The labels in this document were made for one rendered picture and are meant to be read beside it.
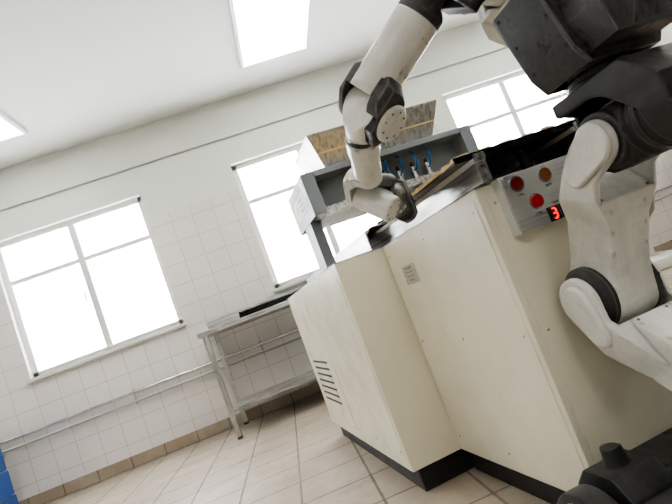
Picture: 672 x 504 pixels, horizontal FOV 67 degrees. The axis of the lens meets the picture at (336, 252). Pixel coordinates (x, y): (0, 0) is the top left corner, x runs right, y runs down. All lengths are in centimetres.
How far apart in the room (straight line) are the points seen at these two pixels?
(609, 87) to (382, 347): 113
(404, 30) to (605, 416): 93
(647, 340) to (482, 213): 42
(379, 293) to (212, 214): 341
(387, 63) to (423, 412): 124
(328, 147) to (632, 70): 120
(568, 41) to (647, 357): 61
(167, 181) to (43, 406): 230
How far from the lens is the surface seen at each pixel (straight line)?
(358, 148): 106
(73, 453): 535
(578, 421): 130
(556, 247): 130
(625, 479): 118
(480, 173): 121
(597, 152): 104
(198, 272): 498
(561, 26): 103
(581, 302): 118
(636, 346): 116
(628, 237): 117
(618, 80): 102
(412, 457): 187
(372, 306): 180
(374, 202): 120
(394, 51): 100
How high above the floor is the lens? 70
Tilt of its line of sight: 6 degrees up
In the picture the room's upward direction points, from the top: 21 degrees counter-clockwise
